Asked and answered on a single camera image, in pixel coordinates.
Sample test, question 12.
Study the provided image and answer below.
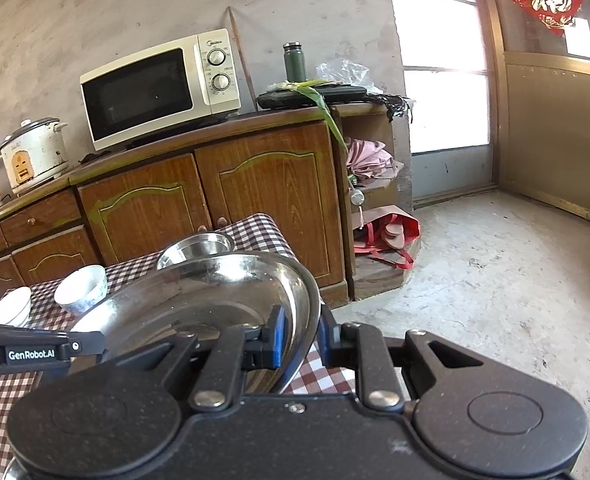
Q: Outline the small steel plate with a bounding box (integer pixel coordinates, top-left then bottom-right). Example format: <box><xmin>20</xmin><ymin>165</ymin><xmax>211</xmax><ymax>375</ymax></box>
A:
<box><xmin>70</xmin><ymin>252</ymin><xmax>322</xmax><ymax>393</ymax></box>

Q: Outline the white shallow bowl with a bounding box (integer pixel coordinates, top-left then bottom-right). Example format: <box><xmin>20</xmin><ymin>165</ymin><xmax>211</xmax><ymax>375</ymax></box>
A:
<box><xmin>0</xmin><ymin>286</ymin><xmax>32</xmax><ymax>327</ymax></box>

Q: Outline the blue white porcelain bowl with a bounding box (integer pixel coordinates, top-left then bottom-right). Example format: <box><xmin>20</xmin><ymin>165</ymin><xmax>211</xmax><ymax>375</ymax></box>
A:
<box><xmin>54</xmin><ymin>264</ymin><xmax>109</xmax><ymax>316</ymax></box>

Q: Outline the steel bowl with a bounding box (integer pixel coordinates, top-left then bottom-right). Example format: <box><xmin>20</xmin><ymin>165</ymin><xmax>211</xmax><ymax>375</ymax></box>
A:
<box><xmin>155</xmin><ymin>232</ymin><xmax>235</xmax><ymax>270</ymax></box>

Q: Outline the red bag on floor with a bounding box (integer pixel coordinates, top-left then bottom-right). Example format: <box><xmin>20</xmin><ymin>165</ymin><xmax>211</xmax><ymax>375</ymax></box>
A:
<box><xmin>351</xmin><ymin>205</ymin><xmax>421</xmax><ymax>270</ymax></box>

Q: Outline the brown wooden kitchen cabinet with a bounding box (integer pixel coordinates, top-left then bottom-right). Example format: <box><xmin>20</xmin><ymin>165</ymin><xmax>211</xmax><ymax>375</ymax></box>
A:
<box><xmin>0</xmin><ymin>102</ymin><xmax>417</xmax><ymax>323</ymax></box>

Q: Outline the pink folded umbrella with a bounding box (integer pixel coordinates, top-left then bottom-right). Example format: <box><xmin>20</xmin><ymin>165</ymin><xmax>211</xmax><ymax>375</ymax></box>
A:
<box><xmin>345</xmin><ymin>138</ymin><xmax>405</xmax><ymax>185</ymax></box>

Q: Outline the white rice cooker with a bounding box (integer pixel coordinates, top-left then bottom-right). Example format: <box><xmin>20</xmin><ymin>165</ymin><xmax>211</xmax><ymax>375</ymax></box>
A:
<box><xmin>0</xmin><ymin>117</ymin><xmax>68</xmax><ymax>196</ymax></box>

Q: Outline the black tray on counter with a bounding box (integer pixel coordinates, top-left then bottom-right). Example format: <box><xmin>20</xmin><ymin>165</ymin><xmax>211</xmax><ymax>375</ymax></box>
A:
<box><xmin>256</xmin><ymin>84</ymin><xmax>367</xmax><ymax>110</ymax></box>

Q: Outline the green onion stalk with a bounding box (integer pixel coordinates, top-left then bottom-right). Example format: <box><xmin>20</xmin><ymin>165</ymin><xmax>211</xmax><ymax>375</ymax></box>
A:
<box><xmin>284</xmin><ymin>79</ymin><xmax>348</xmax><ymax>152</ymax></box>

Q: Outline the cream microwave oven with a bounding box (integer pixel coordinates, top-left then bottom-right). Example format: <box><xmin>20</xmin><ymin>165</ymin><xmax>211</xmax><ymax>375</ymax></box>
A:
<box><xmin>79</xmin><ymin>28</ymin><xmax>241</xmax><ymax>151</ymax></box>

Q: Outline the clear plastic bag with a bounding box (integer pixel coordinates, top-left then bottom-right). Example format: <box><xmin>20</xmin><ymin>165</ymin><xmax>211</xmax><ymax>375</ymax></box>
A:
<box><xmin>316</xmin><ymin>58</ymin><xmax>383</xmax><ymax>94</ymax></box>

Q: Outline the green thermos bottle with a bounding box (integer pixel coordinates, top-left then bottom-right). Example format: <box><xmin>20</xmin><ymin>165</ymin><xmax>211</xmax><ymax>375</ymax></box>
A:
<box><xmin>283</xmin><ymin>41</ymin><xmax>307</xmax><ymax>82</ymax></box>

